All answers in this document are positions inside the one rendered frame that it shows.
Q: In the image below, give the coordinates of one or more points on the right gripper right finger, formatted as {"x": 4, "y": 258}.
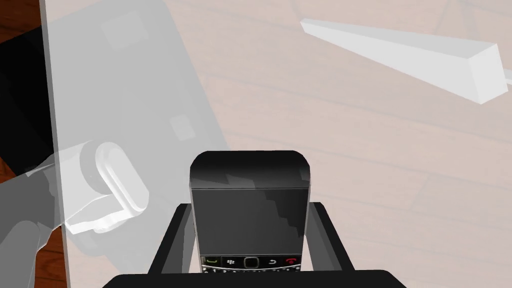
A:
{"x": 326, "y": 248}

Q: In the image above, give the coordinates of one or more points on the black keypad phone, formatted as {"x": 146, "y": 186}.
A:
{"x": 250, "y": 212}

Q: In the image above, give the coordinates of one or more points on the white table leg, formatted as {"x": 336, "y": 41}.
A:
{"x": 432, "y": 60}

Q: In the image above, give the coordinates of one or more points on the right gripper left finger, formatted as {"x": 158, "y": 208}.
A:
{"x": 172, "y": 248}

